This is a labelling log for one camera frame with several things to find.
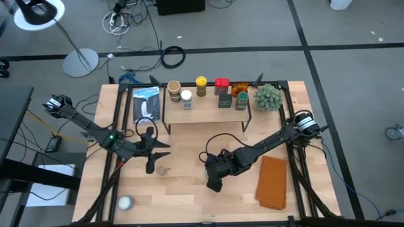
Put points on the white ball left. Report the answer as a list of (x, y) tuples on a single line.
[(125, 203)]

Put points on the black floor tape strip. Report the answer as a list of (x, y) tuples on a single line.
[(295, 19), (252, 49)]

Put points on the black power brick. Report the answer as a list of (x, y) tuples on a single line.
[(53, 144)]

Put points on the black aluminium table frame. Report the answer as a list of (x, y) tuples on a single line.
[(142, 84)]

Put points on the grey caster wheel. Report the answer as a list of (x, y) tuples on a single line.
[(394, 133)]

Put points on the white box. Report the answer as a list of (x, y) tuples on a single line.
[(47, 192)]

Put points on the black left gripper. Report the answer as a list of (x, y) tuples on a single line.
[(150, 164)]

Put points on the waterfall picture book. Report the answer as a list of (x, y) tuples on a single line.
[(146, 107)]

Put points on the wooden shelf with black legs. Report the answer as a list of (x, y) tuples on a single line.
[(205, 116)]

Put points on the green-lidded glass herb jar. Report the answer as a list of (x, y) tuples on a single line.
[(242, 100)]

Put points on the grey bracket with black knob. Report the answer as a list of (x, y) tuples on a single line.
[(322, 128)]

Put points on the small white plug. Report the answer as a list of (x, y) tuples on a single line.
[(110, 56)]

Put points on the orange spice pouch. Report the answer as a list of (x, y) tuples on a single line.
[(240, 89)]

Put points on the black pointed frame brace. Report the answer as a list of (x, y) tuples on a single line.
[(155, 81), (259, 79)]

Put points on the yellow-lidded chili onion shaker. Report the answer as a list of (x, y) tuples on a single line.
[(201, 85)]

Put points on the dark green spice tin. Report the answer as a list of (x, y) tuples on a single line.
[(224, 101)]

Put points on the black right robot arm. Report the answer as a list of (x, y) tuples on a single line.
[(271, 143)]

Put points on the orange folded cloth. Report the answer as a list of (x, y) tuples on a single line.
[(271, 183)]

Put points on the black desk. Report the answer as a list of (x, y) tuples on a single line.
[(12, 119)]

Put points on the furikake jar with metal lid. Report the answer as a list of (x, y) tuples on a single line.
[(174, 91)]

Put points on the black caster wheel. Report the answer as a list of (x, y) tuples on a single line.
[(3, 73)]

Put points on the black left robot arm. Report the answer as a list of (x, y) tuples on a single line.
[(91, 127)]

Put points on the green succulent in patterned pot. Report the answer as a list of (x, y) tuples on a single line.
[(268, 97)]

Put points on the red-lidded rectangular spice jar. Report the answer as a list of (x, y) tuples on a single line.
[(222, 83)]

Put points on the white container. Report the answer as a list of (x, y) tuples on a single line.
[(341, 3)]

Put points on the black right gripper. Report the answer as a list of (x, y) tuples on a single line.
[(221, 165)]

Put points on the black floor box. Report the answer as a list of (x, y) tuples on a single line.
[(180, 6)]

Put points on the white floor lamp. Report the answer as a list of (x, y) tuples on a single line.
[(80, 63)]

